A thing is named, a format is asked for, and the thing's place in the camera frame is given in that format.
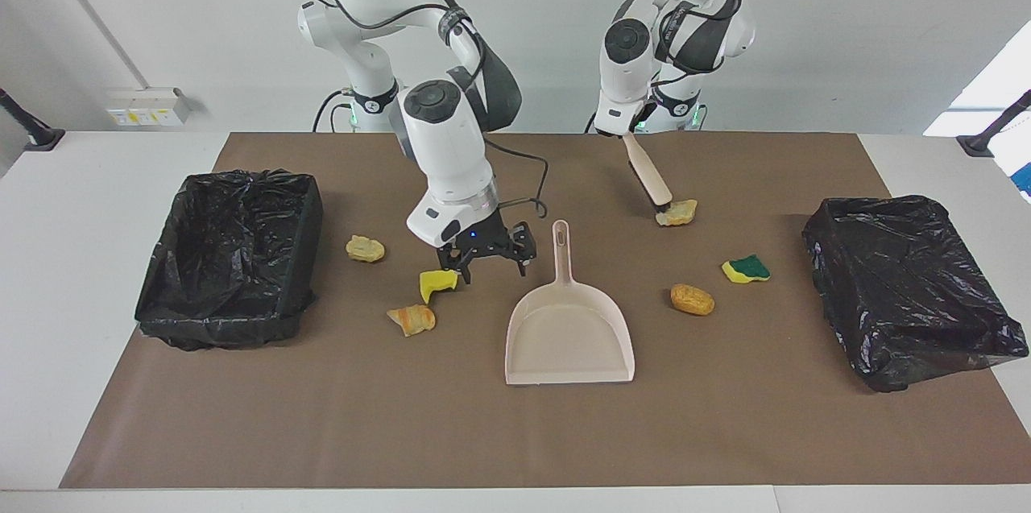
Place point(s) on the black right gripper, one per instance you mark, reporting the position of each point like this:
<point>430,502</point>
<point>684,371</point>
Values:
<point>483,239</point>

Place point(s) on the notched yellow sponge piece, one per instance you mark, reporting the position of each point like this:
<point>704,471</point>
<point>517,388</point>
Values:
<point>435,284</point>

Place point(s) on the orange glazed croissant piece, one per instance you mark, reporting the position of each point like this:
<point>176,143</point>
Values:
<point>415,320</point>

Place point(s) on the pink plastic dustpan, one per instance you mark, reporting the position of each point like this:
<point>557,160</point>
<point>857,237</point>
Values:
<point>568,344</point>

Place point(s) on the pale pastry piece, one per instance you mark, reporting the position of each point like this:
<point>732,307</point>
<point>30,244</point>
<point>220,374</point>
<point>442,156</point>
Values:
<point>365,248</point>

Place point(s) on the beige hand brush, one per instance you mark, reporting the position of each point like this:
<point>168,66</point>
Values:
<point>656,187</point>

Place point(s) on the beige striped bread chunk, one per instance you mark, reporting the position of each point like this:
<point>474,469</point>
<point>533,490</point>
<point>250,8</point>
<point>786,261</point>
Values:
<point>681,213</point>

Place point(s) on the brown oval bread roll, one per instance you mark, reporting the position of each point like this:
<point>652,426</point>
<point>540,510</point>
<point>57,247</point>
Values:
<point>693,299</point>

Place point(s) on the yellow and green sponge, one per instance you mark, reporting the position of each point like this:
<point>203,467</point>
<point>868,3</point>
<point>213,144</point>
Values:
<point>745,270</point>

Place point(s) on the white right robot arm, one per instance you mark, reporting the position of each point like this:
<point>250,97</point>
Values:
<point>443,151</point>

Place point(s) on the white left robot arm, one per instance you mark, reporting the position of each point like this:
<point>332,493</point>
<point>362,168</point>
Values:
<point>628,78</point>

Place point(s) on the black bag-lined bin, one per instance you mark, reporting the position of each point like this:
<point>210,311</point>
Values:
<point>225,255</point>
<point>910,287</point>

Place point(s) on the brown table mat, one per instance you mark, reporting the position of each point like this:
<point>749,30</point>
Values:
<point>725,432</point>

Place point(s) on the white wall power outlet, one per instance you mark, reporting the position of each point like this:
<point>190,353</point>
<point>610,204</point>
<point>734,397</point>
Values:
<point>149,106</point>

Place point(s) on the black camera stand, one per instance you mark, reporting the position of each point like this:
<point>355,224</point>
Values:
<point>40,136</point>
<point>979,144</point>

